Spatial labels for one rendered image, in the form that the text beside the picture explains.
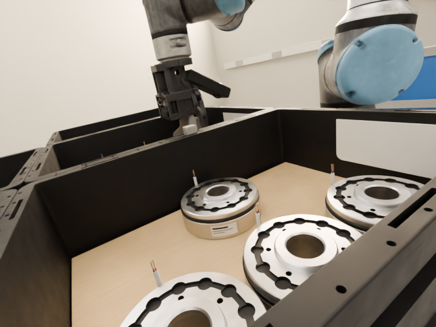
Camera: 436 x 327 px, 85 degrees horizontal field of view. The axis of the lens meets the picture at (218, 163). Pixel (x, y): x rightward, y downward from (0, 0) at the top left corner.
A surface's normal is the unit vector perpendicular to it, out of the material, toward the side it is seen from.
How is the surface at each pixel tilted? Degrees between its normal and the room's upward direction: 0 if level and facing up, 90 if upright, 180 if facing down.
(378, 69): 95
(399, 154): 90
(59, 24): 90
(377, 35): 93
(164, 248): 0
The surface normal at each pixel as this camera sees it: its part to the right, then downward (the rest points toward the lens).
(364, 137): -0.84, 0.33
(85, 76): 0.66, 0.15
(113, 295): -0.18, -0.92
